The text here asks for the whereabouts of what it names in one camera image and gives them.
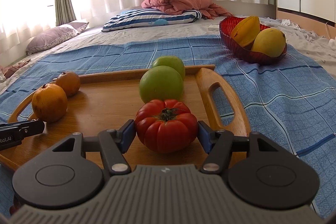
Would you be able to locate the red ribbed tomato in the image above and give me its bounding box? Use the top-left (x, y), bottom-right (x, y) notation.
top-left (134, 99), bottom-right (198, 153)

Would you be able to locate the large orange fruit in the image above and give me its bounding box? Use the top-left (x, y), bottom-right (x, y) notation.
top-left (31, 83), bottom-right (68, 123)

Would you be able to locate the pink white clothes pile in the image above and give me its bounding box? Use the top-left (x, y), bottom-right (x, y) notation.
top-left (0, 59), bottom-right (31, 83)

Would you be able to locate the small orange fruit behind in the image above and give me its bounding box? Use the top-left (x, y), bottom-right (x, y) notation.
top-left (55, 72), bottom-right (81, 97)

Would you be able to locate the front green apple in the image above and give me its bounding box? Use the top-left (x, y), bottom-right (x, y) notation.
top-left (139, 65), bottom-right (184, 103)

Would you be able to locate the green apple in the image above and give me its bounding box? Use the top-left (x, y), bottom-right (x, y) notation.
top-left (152, 56), bottom-right (186, 80)
top-left (139, 65), bottom-right (184, 103)

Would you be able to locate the blue checked bed sheet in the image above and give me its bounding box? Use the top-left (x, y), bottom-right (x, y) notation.
top-left (1, 35), bottom-right (335, 218)

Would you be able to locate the purple pillow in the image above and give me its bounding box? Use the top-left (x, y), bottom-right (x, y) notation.
top-left (26, 22), bottom-right (89, 55)

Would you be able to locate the rear green apple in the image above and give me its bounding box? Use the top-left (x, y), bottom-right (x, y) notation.
top-left (152, 56), bottom-right (186, 80)

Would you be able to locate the yellow starfruit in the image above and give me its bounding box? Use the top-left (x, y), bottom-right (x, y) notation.
top-left (230, 16), bottom-right (260, 47)

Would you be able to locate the yellow mango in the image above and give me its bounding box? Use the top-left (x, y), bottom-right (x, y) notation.
top-left (251, 28), bottom-right (286, 57)

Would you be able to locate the red glass fruit bowl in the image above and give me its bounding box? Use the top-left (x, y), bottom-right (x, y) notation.
top-left (219, 16), bottom-right (287, 65)

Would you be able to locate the blue white striped pillow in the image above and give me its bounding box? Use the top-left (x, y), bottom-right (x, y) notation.
top-left (102, 9), bottom-right (202, 32)

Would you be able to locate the white crumpled cloth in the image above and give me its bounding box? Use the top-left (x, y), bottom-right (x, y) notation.
top-left (281, 19), bottom-right (301, 30)

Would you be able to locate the pink crumpled blanket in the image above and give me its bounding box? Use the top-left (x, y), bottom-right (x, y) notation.
top-left (141, 0), bottom-right (232, 19)

